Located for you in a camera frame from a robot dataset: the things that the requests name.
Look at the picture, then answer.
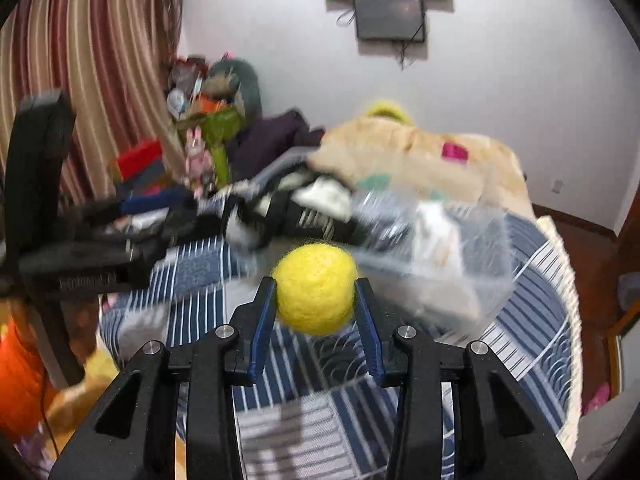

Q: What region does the blue white patterned tablecloth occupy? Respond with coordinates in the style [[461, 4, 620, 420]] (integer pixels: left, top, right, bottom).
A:
[[96, 204, 584, 480]]

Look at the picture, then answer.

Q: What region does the yellow plush behind blanket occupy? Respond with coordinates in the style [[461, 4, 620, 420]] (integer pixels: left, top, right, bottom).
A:
[[363, 100, 414, 126]]

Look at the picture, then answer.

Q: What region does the pink rabbit toy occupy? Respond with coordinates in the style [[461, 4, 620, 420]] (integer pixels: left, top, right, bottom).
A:
[[184, 126, 215, 198]]

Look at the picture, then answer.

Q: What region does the white cloth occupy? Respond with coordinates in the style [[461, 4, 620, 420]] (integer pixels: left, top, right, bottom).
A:
[[399, 200, 480, 330]]

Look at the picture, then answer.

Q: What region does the person's left hand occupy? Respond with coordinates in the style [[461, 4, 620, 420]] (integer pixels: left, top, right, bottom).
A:
[[0, 297, 99, 444]]

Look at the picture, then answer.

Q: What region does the red box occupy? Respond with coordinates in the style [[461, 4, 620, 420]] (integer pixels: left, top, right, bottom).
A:
[[107, 140, 163, 182]]

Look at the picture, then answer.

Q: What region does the grey green plush toy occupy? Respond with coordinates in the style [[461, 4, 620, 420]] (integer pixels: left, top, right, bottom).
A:
[[201, 58, 262, 122]]

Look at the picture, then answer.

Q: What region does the dark purple clothing pile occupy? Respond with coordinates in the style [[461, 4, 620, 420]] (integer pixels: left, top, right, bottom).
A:
[[224, 108, 326, 182]]

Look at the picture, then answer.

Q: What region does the black white strap bundle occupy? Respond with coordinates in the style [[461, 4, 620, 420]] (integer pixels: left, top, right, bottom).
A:
[[219, 167, 371, 256]]

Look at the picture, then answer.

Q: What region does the clear plastic box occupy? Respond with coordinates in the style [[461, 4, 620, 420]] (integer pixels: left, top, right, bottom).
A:
[[259, 154, 516, 334]]

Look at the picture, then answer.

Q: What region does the yellow felt ball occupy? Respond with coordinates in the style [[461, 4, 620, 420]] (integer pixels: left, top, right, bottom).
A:
[[271, 243, 358, 336]]

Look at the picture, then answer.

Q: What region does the small wall monitor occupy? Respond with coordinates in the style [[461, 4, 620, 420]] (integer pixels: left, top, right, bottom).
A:
[[354, 0, 426, 44]]

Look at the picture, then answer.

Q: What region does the striped red curtain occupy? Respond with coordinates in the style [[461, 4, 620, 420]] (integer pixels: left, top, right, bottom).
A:
[[1, 0, 183, 203]]

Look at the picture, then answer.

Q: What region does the beige patterned blanket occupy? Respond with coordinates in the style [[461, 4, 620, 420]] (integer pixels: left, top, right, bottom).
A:
[[308, 117, 535, 219]]

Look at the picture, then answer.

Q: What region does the green cardboard box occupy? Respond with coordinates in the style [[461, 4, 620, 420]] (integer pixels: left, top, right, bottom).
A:
[[176, 106, 244, 188]]

